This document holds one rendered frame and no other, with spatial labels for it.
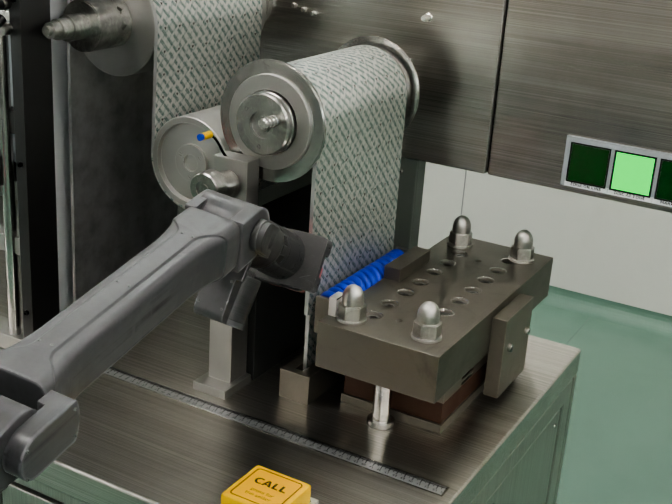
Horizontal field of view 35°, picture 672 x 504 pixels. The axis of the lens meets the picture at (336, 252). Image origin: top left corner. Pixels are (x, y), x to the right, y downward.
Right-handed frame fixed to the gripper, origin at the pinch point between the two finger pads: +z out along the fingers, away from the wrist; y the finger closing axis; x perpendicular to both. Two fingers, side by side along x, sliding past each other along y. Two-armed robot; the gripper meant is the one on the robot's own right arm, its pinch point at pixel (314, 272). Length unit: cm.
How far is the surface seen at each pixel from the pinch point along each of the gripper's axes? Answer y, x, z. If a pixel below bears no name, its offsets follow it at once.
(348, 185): 0.3, 11.8, 1.0
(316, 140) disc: 0.4, 13.9, -10.7
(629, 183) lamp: 29.8, 24.4, 20.7
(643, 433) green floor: 13, 0, 211
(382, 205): 0.2, 12.5, 12.6
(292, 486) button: 11.9, -23.9, -12.9
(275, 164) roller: -4.8, 10.3, -9.1
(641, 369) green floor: 1, 22, 248
